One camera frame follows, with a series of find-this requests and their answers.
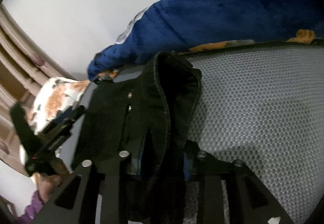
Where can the white floral pillow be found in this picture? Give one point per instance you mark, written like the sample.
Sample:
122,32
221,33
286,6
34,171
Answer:
54,98

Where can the brown striped curtain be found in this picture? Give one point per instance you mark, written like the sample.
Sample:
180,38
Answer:
24,70

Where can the brown wooden furniture edge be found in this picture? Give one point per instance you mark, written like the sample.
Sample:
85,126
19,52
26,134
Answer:
8,212

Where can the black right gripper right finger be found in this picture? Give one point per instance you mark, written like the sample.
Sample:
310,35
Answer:
224,192

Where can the blue floral blanket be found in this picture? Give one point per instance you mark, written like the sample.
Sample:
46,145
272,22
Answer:
180,25

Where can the person's left hand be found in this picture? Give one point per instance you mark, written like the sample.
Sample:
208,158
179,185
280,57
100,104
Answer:
47,185

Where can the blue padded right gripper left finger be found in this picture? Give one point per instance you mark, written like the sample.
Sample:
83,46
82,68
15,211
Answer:
64,119

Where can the grey mesh mattress pad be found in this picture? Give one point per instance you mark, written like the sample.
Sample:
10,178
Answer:
264,106

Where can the black denim pants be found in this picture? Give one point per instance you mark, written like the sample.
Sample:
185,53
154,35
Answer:
135,132

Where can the purple patterned sleeve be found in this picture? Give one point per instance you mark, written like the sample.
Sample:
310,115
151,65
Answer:
31,210

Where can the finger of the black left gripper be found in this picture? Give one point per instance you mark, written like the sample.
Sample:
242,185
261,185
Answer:
101,192

